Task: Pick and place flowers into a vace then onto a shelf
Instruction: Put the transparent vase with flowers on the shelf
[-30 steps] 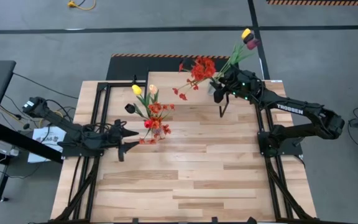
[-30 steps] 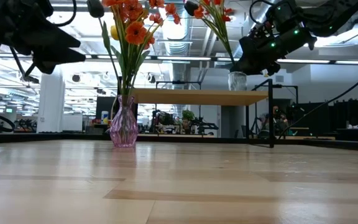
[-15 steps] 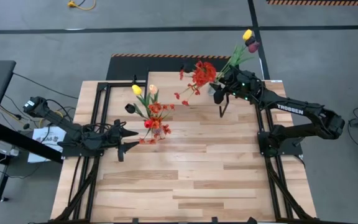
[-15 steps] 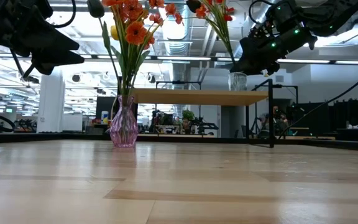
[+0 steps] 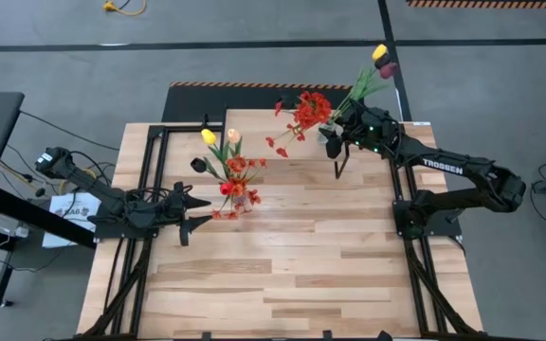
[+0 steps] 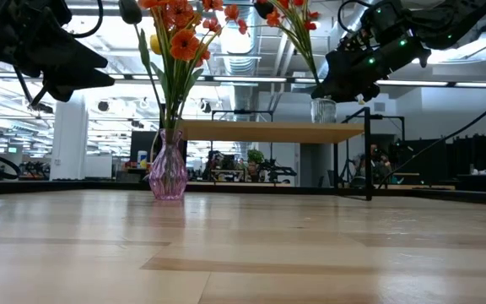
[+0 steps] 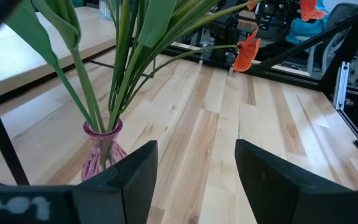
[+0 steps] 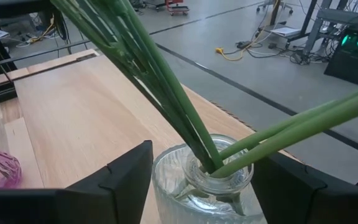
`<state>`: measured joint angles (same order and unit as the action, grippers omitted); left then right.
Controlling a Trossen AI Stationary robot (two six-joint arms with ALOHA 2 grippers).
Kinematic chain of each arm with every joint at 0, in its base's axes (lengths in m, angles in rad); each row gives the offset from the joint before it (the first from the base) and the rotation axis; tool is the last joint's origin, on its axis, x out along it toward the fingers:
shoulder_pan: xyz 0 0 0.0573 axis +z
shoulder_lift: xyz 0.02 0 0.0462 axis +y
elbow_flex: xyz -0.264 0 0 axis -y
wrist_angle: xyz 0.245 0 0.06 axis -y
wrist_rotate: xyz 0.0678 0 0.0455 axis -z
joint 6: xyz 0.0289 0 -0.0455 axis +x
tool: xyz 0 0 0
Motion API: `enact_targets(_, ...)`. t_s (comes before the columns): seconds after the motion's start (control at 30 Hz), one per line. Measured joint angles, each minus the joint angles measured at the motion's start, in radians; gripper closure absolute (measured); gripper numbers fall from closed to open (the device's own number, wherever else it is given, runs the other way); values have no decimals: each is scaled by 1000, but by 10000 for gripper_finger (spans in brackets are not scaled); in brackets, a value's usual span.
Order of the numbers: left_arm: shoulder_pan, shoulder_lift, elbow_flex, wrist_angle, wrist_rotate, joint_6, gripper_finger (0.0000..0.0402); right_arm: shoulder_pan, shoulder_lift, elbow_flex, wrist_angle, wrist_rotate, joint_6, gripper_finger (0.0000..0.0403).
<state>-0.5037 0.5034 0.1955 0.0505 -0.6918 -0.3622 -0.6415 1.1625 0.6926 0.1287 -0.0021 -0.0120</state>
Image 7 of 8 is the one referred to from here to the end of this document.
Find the orange artificial flower bunch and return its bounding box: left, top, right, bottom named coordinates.
left=106, top=0, right=328, bottom=131

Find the grey office chair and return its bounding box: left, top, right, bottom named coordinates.
left=306, top=2, right=358, bottom=77

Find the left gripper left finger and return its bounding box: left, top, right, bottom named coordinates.
left=73, top=139, right=158, bottom=224

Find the silver metal bracket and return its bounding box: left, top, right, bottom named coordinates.
left=333, top=61, right=351, bottom=111

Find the pink glass vase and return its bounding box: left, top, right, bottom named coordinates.
left=81, top=116, right=129, bottom=182

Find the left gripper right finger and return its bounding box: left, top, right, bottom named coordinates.
left=234, top=139, right=358, bottom=224

